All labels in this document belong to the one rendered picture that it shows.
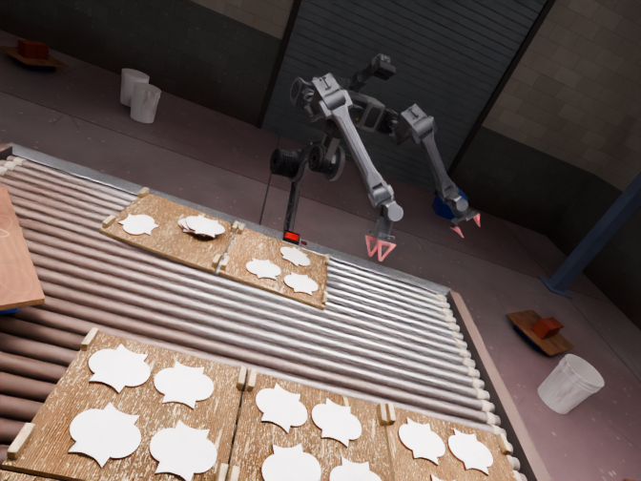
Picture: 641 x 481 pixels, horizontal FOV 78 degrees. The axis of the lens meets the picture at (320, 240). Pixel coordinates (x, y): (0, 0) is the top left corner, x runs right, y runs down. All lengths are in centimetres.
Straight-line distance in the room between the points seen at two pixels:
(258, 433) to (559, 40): 654
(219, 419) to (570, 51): 669
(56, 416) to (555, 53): 680
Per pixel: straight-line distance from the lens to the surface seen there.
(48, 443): 104
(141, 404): 108
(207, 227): 160
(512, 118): 696
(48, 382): 117
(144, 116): 514
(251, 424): 110
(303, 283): 155
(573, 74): 720
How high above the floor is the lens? 183
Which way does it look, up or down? 28 degrees down
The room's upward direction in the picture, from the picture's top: 25 degrees clockwise
